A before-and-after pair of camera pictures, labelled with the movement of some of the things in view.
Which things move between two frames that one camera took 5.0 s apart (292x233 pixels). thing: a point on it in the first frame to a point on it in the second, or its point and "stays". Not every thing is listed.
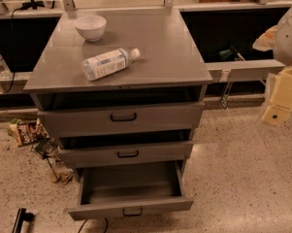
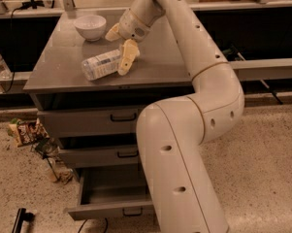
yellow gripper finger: [285, 96] to [130, 52]
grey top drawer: [139, 118] stays
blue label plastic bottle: [109, 63] stays
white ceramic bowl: [90, 26] stays
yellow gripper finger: [267, 41] to [113, 33]
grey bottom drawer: [126, 190] stays
